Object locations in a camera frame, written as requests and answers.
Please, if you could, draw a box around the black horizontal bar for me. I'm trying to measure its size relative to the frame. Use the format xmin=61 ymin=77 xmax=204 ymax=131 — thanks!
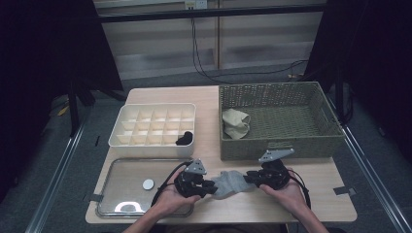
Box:
xmin=96 ymin=3 xmax=327 ymax=23

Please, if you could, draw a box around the pale green sock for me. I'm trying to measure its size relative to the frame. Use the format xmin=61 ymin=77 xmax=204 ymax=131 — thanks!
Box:
xmin=222 ymin=108 xmax=252 ymax=140

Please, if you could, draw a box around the hand-held gripper cable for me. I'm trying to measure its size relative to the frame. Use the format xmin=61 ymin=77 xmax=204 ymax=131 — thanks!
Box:
xmin=290 ymin=171 xmax=313 ymax=210
xmin=150 ymin=160 xmax=192 ymax=208

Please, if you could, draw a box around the black sock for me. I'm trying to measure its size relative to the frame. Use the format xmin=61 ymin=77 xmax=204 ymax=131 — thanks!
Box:
xmin=175 ymin=130 xmax=194 ymax=146

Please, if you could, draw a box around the green woven basket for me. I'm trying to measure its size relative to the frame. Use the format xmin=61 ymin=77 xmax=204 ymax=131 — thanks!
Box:
xmin=218 ymin=81 xmax=346 ymax=162

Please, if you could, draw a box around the aluminium floor rail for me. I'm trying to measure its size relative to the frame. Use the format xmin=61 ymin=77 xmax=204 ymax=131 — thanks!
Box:
xmin=325 ymin=93 xmax=412 ymax=233
xmin=24 ymin=122 xmax=87 ymax=233

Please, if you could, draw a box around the wooden post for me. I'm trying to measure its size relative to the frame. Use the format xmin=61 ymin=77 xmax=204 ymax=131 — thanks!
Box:
xmin=214 ymin=0 xmax=223 ymax=70

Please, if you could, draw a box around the black curtain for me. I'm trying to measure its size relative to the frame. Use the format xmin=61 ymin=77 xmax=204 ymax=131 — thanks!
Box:
xmin=304 ymin=0 xmax=412 ymax=163
xmin=0 ymin=0 xmax=124 ymax=195

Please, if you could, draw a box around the right hand-held gripper cable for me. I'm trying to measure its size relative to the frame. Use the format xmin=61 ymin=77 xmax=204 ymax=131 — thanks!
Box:
xmin=290 ymin=171 xmax=313 ymax=210

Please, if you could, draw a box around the black wall cable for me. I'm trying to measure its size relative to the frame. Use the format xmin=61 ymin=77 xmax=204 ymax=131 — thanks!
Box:
xmin=190 ymin=17 xmax=236 ymax=85
xmin=192 ymin=17 xmax=310 ymax=79

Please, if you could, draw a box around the person's clothing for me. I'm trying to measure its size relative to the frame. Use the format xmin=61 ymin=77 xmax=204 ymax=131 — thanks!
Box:
xmin=163 ymin=223 xmax=290 ymax=233

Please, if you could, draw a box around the clear plastic lid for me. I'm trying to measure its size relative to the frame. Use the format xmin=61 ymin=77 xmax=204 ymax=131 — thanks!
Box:
xmin=96 ymin=157 xmax=195 ymax=218

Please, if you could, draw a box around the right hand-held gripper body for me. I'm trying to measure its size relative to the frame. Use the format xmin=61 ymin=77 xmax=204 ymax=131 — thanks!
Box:
xmin=254 ymin=148 xmax=295 ymax=190

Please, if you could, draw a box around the wall power socket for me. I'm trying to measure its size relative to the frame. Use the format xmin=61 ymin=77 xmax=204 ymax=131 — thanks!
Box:
xmin=184 ymin=0 xmax=208 ymax=10

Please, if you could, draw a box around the white divided organizer box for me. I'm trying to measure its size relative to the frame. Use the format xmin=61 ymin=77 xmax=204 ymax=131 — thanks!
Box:
xmin=108 ymin=102 xmax=197 ymax=159

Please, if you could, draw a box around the person's right hand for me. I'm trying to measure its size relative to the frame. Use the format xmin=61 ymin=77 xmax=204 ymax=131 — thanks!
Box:
xmin=258 ymin=168 xmax=309 ymax=217

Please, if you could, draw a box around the person's left hand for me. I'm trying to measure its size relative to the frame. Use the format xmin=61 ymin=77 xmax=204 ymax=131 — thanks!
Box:
xmin=151 ymin=169 xmax=202 ymax=217

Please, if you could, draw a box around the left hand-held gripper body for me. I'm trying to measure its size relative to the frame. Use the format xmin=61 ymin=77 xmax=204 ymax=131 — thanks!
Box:
xmin=174 ymin=158 xmax=212 ymax=198

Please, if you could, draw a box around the grey sock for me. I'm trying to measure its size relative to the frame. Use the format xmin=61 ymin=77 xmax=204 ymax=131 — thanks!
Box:
xmin=212 ymin=170 xmax=257 ymax=200

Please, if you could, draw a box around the left hand-held gripper cable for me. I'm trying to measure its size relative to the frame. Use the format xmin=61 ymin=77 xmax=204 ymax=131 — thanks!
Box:
xmin=150 ymin=160 xmax=192 ymax=208

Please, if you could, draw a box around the black stand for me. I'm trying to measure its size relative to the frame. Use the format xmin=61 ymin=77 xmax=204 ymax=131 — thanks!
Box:
xmin=67 ymin=76 xmax=128 ymax=139

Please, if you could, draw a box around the grey tape strip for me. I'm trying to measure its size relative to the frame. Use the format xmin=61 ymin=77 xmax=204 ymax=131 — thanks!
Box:
xmin=333 ymin=185 xmax=358 ymax=196
xmin=83 ymin=193 xmax=105 ymax=203

